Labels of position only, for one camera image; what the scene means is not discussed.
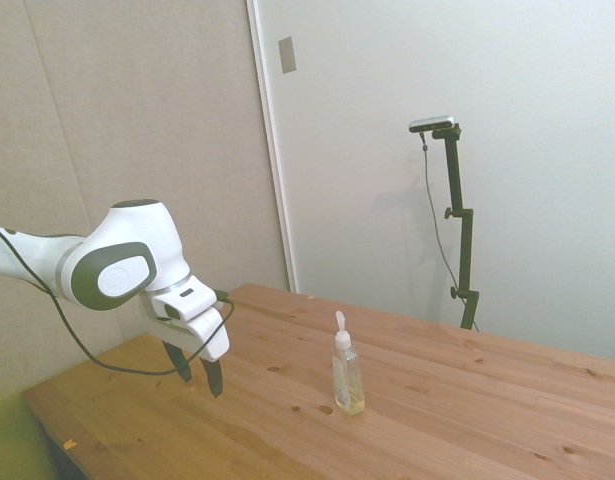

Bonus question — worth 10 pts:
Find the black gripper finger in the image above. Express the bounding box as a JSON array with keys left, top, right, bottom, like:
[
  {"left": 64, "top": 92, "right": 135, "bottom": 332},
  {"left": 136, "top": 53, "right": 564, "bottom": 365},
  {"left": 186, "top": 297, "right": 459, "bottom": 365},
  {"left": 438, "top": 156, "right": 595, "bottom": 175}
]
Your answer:
[
  {"left": 196, "top": 355, "right": 225, "bottom": 399},
  {"left": 164, "top": 339, "right": 194, "bottom": 384}
]

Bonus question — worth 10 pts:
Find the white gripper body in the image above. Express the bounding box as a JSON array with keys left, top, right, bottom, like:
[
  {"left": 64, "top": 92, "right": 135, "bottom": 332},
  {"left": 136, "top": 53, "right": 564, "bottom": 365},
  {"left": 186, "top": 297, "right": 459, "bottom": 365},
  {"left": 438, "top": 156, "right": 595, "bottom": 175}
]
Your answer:
[{"left": 145, "top": 305, "right": 231, "bottom": 363}]

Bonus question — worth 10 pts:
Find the clear sanitizer pump bottle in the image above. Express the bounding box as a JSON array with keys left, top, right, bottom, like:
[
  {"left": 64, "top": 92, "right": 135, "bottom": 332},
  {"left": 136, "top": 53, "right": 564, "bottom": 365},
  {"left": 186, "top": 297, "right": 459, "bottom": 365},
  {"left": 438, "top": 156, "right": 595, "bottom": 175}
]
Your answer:
[{"left": 332, "top": 310, "right": 367, "bottom": 416}]

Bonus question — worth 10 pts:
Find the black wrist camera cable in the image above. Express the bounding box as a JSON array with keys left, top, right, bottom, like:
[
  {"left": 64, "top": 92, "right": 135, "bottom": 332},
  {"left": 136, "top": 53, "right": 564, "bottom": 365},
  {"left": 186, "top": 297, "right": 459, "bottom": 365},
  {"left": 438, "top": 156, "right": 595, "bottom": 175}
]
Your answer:
[{"left": 0, "top": 222, "right": 236, "bottom": 377}]

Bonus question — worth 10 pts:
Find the white door frame trim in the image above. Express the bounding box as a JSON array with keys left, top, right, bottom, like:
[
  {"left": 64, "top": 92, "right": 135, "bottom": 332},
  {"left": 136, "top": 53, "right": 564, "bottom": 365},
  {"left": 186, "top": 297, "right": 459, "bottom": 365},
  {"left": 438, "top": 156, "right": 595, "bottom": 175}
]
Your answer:
[{"left": 245, "top": 0, "right": 299, "bottom": 294}]

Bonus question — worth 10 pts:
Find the dark camera stand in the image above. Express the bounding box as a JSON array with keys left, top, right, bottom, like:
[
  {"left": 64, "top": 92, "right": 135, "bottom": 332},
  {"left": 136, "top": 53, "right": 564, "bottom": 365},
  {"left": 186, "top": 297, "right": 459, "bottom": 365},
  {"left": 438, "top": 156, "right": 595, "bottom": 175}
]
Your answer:
[{"left": 431, "top": 127, "right": 481, "bottom": 331}]

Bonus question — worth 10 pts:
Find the grey wall plate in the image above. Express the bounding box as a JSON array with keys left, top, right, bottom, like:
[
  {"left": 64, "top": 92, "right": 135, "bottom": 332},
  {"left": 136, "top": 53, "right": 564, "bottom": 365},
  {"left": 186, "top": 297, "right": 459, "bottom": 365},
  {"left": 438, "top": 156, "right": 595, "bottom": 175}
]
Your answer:
[{"left": 278, "top": 35, "right": 298, "bottom": 75}]

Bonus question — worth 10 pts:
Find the silver exterior camera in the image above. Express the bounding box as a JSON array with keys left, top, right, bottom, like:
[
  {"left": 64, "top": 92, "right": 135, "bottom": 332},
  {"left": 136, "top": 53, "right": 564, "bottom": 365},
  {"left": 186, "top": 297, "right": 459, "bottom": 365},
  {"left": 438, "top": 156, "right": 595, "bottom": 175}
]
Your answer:
[{"left": 408, "top": 115, "right": 457, "bottom": 134}]

